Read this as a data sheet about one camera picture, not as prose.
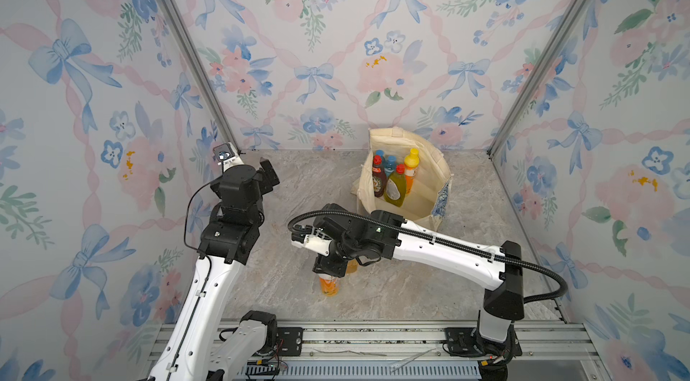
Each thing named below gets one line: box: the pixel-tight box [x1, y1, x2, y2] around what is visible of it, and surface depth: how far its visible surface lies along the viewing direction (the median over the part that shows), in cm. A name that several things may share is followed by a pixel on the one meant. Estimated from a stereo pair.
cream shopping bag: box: [352, 126, 453, 231], surface depth 91 cm
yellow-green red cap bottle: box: [384, 163, 407, 207], surface depth 97 cm
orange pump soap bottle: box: [346, 258, 358, 275], surface depth 62 cm
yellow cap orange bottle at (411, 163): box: [404, 148, 421, 195], surface depth 93 cm
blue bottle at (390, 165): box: [383, 154, 397, 178], surface depth 99 cm
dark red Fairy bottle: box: [371, 154, 388, 198], surface depth 99 cm
